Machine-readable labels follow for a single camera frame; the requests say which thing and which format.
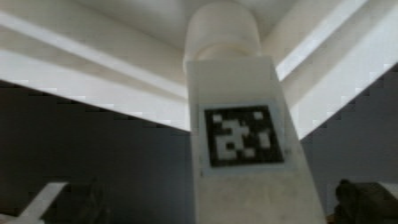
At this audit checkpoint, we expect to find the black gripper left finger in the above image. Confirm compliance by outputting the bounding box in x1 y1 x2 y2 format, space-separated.
0 179 114 224

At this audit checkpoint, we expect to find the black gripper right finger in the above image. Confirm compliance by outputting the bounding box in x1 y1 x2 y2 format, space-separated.
334 179 398 224

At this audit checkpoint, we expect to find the white table leg with tag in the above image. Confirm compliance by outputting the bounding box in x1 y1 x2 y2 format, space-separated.
185 0 325 224

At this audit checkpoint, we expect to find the white square tabletop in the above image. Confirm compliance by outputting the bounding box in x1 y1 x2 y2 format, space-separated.
0 0 398 134

